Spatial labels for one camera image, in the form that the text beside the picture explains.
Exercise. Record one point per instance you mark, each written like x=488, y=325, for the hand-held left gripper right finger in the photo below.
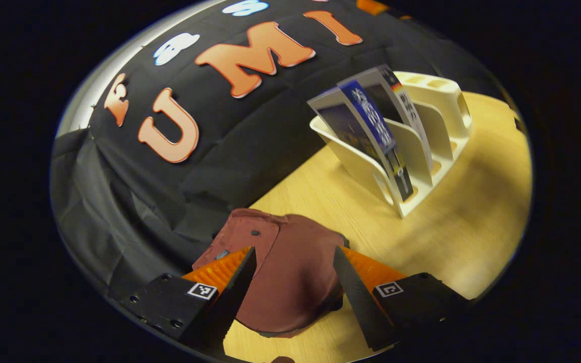
x=356, y=297

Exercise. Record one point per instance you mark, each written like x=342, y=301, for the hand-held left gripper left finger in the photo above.
x=237, y=292

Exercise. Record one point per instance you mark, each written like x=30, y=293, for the brown schoolbag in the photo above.
x=295, y=272

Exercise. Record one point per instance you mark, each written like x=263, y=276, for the blue cover book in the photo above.
x=371, y=121

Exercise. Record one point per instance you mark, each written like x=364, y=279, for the dark cover book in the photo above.
x=401, y=96

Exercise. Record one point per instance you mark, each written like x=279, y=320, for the white bookshelf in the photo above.
x=437, y=101

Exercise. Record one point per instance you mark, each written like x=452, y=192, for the black backdrop cloth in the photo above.
x=119, y=201

